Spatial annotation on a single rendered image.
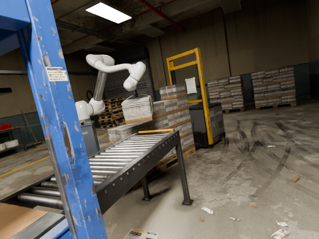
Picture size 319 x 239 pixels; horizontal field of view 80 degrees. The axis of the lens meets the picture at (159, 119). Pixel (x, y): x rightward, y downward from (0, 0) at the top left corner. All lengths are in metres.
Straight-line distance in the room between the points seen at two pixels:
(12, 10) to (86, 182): 0.51
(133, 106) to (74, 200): 1.39
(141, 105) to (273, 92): 5.93
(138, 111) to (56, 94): 1.41
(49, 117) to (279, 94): 7.12
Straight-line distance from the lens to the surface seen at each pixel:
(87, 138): 2.37
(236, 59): 9.02
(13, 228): 1.01
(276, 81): 7.35
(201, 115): 3.80
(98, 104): 2.43
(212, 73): 9.10
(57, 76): 0.64
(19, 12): 0.65
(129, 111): 1.97
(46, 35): 0.67
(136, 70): 1.78
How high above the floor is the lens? 1.22
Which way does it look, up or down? 8 degrees down
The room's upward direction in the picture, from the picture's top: 10 degrees counter-clockwise
